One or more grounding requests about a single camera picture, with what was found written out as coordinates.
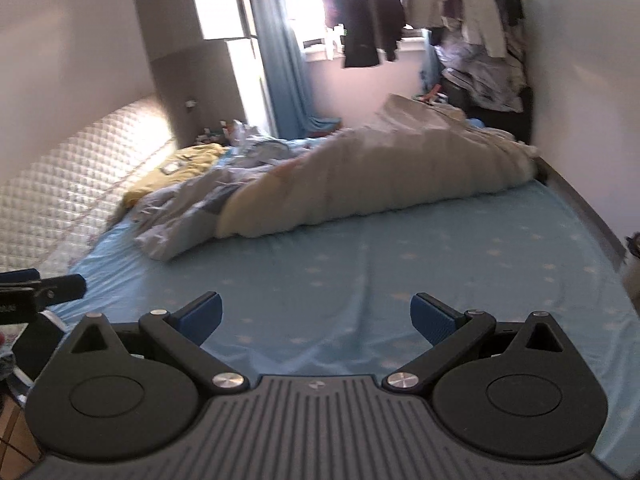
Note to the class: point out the rumpled grey beige duvet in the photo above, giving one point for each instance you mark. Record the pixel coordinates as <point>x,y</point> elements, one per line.
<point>390,170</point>

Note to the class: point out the yellow pillow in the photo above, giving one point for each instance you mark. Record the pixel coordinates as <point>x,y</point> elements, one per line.
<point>170,175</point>

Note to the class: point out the black chair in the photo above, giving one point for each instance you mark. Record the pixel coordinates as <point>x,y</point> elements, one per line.
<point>505,120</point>

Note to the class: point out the quilted white headboard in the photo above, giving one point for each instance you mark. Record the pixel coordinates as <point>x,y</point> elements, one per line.
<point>65,195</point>

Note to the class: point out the black device with white frame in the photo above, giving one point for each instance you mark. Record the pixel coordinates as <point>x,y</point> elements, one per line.
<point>37,345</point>

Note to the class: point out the hanging white jacket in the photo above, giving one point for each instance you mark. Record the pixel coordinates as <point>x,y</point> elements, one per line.
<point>482,15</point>

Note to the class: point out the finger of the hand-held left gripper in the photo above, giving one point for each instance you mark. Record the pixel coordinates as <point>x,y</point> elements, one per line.
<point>62,287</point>
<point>20,276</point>

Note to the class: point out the pile of pale clothes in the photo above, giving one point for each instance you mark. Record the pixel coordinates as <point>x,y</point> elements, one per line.
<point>480,77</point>

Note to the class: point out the bed with blue star sheet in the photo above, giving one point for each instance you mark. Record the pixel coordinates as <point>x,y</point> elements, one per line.
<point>400,260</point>

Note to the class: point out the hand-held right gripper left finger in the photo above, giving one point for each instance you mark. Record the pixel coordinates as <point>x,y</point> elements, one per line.
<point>202,319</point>

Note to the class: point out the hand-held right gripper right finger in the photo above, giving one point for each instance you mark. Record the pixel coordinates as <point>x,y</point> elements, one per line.
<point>432,322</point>

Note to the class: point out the blue curtain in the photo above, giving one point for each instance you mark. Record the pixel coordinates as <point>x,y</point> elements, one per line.
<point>280,60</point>

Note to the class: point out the hanging black jacket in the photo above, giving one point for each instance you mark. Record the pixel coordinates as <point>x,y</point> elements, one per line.
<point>367,15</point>

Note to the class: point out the crumpled pale blue cloth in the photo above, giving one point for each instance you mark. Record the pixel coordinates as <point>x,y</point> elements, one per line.
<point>262,142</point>

